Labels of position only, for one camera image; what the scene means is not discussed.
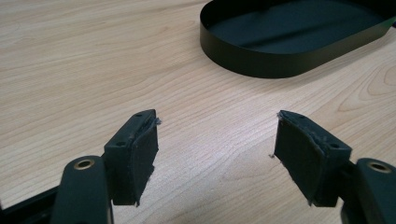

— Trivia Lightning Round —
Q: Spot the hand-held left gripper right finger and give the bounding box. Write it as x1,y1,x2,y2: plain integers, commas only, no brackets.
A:
269,109,353,208

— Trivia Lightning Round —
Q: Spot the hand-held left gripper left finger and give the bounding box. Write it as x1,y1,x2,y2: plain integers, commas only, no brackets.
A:
103,108,162,207

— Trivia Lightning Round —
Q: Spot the black oval tray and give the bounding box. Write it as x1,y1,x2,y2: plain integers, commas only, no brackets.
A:
199,0,396,79

